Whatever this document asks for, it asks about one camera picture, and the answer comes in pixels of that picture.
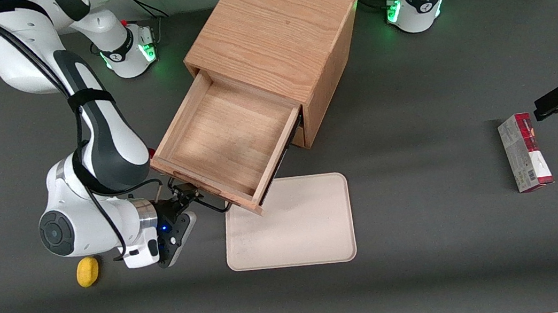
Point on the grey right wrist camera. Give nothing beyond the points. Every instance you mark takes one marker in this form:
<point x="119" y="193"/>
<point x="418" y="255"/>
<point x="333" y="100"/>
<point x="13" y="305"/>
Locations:
<point x="177" y="242"/>

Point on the yellow lemon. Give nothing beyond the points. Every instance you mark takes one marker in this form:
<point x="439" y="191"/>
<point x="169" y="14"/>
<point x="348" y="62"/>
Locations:
<point x="88" y="273"/>

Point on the wooden drawer cabinet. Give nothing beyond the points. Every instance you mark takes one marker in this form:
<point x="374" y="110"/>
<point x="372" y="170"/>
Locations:
<point x="283" y="21"/>

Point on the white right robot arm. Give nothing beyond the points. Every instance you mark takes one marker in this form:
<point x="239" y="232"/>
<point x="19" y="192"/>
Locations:
<point x="77" y="220"/>

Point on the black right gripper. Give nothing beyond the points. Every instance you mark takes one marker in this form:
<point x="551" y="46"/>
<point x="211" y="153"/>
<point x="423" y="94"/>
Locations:
<point x="164" y="211"/>

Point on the beige plastic tray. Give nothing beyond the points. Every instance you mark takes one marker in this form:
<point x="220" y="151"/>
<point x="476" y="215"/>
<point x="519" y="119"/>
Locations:
<point x="299" y="229"/>

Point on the red and grey carton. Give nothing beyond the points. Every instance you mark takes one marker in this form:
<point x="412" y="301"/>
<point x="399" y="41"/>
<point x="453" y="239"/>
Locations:
<point x="524" y="154"/>

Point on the wooden drawer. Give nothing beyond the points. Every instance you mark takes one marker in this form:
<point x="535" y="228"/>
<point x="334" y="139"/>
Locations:
<point x="301" y="137"/>
<point x="228" y="136"/>

